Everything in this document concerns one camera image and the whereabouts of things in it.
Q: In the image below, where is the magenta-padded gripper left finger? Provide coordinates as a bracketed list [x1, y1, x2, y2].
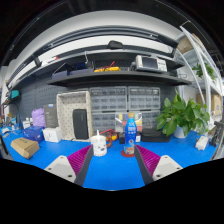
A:
[44, 144, 94, 187]

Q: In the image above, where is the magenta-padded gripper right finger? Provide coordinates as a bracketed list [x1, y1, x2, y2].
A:
[133, 144, 184, 186]

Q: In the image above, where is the blue drink bottle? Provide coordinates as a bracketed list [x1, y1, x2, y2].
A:
[123, 112, 138, 156]

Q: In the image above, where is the plain black case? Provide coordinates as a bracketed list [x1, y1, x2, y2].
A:
[139, 128, 173, 144]

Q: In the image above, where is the small white box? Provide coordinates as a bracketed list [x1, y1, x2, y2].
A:
[42, 126, 63, 143]

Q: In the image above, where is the flat round red coaster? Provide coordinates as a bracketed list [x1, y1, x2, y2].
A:
[120, 149, 136, 158]

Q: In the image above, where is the brown cardboard box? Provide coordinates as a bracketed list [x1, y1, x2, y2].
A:
[10, 137, 41, 160]

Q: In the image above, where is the white paper cup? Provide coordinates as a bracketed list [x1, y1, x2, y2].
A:
[90, 134, 108, 157]

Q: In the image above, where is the white power adapter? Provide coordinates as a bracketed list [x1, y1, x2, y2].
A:
[195, 135, 210, 151]

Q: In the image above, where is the black rectangular speaker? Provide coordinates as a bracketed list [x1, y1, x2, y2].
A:
[72, 108, 90, 140]

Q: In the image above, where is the grey drawer cabinet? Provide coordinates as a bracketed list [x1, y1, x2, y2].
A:
[141, 110, 160, 130]
[88, 86, 128, 113]
[90, 111, 117, 134]
[127, 86, 161, 112]

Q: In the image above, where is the dark grey upright box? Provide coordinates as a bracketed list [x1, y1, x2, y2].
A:
[43, 103, 59, 129]

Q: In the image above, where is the black case with white label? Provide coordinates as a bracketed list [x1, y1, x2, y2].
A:
[118, 131, 142, 144]

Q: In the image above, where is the purple bag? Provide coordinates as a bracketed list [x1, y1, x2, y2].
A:
[31, 107, 48, 128]

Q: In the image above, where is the green potted plant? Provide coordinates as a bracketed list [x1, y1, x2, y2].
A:
[155, 89, 211, 139]

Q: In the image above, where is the yellow multimeter with red leads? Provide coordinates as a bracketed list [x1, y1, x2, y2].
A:
[99, 128, 118, 148]

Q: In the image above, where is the black stand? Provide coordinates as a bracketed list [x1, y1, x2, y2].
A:
[209, 120, 224, 148]

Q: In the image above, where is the clear box of coloured parts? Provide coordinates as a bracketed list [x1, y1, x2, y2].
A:
[114, 111, 143, 133]

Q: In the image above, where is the teal object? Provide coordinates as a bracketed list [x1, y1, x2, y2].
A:
[9, 89, 20, 100]

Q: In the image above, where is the white shelf unit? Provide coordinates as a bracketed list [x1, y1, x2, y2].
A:
[173, 24, 224, 134]

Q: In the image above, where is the grey oscilloscope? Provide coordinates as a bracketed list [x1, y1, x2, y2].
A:
[134, 54, 168, 74]

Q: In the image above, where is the yellow tool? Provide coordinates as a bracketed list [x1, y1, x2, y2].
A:
[93, 66, 121, 73]

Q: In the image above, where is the black lamp head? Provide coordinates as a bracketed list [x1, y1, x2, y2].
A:
[107, 40, 124, 50]

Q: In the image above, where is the black wall shelf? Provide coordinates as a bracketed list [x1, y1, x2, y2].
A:
[5, 26, 193, 89]

